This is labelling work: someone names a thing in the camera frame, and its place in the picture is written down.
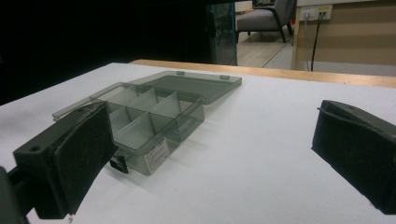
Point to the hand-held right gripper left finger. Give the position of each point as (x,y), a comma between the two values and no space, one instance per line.
(77,161)

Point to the white wall power socket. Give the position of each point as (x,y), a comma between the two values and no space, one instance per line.
(311,12)

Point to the red object behind chair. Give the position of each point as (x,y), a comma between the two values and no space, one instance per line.
(293,21)

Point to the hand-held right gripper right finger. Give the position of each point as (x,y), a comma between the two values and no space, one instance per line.
(358,149)

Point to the bluish glass panel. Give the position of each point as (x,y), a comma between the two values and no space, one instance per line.
(222,34)

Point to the grey armchair with black frame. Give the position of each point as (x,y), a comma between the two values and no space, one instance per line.
(258,20)

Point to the transparent grey compartment box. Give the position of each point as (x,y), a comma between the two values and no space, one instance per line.
(140,133)

